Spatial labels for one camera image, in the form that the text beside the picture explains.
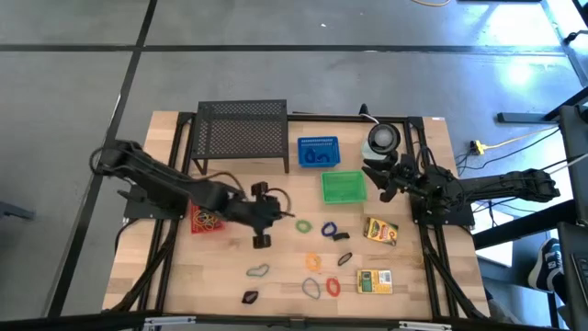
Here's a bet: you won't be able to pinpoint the black camera rig beam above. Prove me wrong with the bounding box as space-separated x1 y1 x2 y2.
0 311 588 331

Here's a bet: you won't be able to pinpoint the red plastic basket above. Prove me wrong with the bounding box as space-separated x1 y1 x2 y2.
189 201 227 235

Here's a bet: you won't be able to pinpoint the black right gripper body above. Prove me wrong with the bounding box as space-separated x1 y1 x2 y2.
390 154 426 199

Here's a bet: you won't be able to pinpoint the black perforated metal riser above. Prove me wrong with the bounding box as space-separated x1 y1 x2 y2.
191 98 291 175

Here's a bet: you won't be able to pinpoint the tan rubber band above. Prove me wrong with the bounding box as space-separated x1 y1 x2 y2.
367 250 426 270

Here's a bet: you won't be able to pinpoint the black plug with white cable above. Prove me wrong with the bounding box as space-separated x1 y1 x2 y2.
357 103 380 125

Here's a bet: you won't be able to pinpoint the green plastic basket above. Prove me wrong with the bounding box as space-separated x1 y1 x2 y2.
321 170 369 205

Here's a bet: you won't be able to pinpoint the person's shoe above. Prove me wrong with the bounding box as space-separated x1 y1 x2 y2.
527 238 565 295

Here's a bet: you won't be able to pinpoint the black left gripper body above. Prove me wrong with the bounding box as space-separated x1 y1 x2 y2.
227 195 284 231

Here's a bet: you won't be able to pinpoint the coloured rubber bands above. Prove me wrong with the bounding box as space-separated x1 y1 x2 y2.
195 209 222 231

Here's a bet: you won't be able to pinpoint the yellow extension cord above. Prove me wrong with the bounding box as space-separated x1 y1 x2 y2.
472 128 560 156

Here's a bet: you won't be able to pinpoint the yellow crayon box with barcode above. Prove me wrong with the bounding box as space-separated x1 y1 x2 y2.
356 268 394 295

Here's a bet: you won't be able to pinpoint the silver metal bracket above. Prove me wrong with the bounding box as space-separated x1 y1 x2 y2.
398 320 454 331
143 315 198 330

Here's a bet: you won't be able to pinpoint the yellow green crayon box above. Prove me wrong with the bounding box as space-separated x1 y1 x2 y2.
363 217 400 247

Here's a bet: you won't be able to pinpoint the grey chair base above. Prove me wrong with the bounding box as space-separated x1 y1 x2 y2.
0 200 36 222

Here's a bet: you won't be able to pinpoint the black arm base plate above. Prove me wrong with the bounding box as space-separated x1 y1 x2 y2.
118 188 188 221
410 200 475 227

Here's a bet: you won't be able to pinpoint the black floor cable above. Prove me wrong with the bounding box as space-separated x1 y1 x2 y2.
454 128 588 185

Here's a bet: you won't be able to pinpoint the blue plastic basket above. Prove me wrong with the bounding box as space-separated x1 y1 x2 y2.
297 135 342 169

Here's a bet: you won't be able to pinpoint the blue rubber band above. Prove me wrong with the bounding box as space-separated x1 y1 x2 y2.
301 277 322 301

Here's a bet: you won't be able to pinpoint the black desk foot bar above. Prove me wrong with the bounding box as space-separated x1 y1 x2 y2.
472 200 579 252
495 85 588 125

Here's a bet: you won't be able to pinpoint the black side desk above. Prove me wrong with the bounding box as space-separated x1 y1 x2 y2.
558 105 588 331

